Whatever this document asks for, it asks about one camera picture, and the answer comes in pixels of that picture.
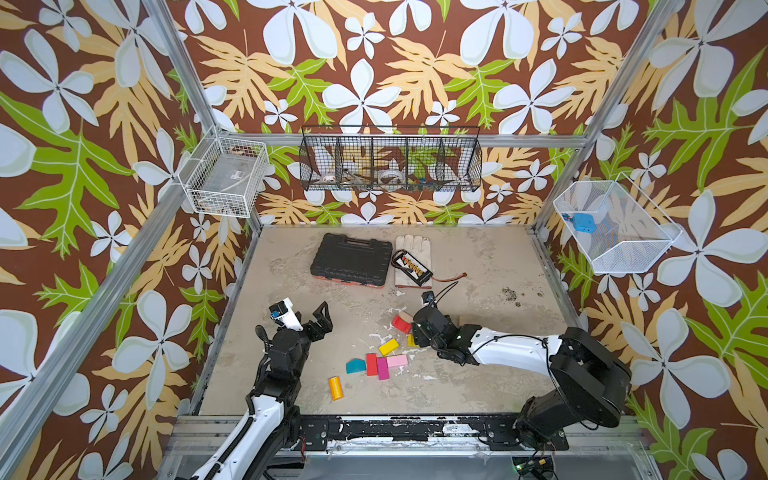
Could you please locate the teal quarter-round block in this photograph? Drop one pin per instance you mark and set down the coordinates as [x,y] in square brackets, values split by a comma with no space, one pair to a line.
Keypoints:
[356,366]

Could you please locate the white wire basket left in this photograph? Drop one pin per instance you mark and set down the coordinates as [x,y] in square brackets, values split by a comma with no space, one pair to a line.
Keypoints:
[223,176]

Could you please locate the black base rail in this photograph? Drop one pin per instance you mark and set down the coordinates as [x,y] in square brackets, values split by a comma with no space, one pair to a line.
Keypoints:
[495,431]

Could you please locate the blue object in basket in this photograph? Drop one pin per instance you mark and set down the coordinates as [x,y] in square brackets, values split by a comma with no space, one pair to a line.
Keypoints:
[583,223]

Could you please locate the magenta rectangular block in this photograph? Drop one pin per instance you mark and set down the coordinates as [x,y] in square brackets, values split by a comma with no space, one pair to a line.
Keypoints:
[383,368]

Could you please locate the black wire basket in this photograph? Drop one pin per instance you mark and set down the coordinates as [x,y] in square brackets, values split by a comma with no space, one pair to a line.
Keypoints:
[433,158]

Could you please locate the pink rectangular block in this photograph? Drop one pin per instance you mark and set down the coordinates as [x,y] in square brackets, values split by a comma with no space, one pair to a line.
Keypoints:
[397,361]

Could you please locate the natural wood block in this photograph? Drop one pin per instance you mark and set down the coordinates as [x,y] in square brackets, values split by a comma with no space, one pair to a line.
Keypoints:
[407,315]

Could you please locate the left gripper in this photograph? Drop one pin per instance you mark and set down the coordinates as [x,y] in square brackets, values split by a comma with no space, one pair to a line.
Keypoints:
[324,324]

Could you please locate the black charger board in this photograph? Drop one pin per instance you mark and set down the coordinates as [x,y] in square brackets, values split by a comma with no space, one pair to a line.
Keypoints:
[414,270]

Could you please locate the white mesh basket right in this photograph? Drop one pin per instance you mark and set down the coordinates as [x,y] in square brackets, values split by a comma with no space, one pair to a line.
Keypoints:
[633,231]

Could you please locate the red square block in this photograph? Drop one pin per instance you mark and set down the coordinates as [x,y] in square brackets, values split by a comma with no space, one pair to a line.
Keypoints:
[371,364]

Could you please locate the red arch block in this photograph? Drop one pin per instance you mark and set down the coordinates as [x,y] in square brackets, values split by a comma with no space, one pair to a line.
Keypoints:
[402,325]

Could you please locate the tape roll in basket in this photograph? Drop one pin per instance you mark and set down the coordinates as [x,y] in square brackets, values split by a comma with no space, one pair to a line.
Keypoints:
[391,176]

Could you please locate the black tool case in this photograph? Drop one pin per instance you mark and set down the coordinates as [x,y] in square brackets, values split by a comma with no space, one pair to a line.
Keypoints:
[352,261]

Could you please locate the orange cylinder block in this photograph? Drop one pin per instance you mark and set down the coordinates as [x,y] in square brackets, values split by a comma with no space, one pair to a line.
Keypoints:
[336,389]

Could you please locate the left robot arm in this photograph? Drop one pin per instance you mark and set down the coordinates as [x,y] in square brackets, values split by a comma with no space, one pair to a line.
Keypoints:
[272,420]

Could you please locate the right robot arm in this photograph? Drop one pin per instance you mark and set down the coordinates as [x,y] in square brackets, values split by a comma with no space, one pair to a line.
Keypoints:
[590,384]

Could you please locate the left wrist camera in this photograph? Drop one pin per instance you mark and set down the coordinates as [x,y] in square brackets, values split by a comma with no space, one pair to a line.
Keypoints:
[283,314]

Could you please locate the yellow rectangular block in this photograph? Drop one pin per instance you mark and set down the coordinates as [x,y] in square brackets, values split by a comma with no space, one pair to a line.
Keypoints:
[389,347]

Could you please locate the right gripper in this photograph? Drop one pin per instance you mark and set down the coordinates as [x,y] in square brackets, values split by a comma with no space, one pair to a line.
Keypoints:
[425,318]

